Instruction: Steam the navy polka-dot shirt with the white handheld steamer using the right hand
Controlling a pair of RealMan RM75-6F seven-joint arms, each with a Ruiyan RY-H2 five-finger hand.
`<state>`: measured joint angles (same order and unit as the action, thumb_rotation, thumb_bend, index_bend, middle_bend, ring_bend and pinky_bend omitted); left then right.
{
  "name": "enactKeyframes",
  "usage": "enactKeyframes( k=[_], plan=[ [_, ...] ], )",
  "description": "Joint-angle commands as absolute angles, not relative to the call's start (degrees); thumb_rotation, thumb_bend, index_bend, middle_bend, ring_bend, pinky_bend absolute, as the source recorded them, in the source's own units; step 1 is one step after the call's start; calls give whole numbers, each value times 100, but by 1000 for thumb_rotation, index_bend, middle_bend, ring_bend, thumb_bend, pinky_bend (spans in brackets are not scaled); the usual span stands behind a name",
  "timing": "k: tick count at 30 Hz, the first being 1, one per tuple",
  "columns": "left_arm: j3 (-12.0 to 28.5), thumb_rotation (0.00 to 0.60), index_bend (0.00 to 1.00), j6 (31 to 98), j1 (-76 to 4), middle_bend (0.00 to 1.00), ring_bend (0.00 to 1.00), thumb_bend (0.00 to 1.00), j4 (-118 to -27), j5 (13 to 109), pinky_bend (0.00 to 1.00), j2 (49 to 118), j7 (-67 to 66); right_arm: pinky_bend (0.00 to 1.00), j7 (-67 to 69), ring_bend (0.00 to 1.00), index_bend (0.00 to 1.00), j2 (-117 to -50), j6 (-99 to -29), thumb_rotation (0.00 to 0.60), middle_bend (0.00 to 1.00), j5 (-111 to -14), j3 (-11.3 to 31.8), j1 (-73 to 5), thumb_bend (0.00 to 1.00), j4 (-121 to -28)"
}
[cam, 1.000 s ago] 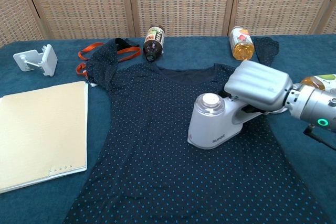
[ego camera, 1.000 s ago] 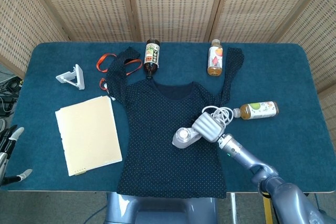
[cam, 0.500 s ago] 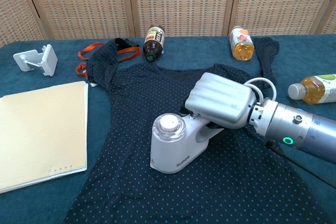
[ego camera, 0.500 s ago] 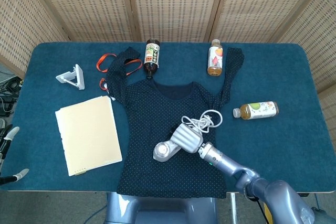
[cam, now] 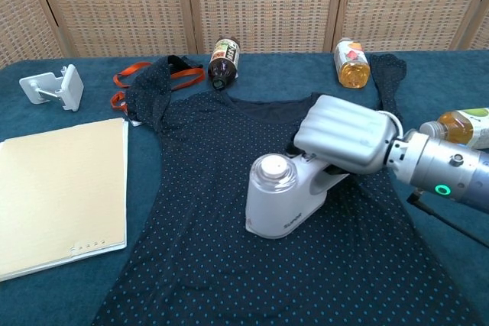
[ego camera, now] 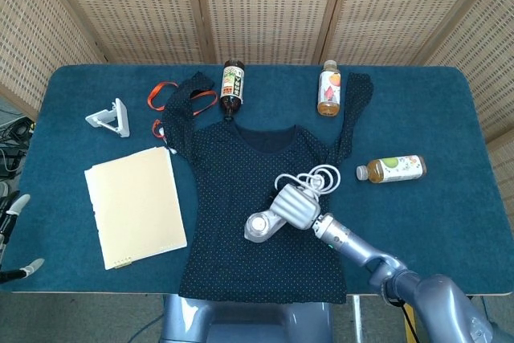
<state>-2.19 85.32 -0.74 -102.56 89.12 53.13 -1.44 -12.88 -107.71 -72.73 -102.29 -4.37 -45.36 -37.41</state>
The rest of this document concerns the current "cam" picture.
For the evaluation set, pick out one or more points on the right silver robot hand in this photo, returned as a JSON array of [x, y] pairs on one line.
[[344, 135]]

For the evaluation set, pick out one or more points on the white folding phone stand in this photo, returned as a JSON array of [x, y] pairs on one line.
[[70, 87]]

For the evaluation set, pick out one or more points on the dark brown drink bottle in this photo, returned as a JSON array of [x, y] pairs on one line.
[[223, 62]]

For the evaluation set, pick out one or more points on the dark navy polka-dot shirt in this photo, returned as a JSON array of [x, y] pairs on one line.
[[214, 173]]

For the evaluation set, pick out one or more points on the tea bottle with green-apple label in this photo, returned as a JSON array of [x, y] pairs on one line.
[[458, 127]]

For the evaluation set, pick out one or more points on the blue table cloth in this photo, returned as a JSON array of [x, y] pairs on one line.
[[57, 303]]

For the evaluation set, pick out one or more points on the woven rattan folding screen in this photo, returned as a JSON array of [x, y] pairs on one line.
[[263, 1]]

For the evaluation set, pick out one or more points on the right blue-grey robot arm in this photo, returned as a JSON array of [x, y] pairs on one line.
[[439, 165]]

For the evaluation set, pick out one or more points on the tea bottle with red-fruit label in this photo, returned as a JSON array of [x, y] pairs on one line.
[[353, 66]]

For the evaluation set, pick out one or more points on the cream paper folder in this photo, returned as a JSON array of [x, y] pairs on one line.
[[61, 196]]

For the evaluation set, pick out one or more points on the white garment steamer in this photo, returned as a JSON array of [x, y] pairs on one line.
[[275, 204]]

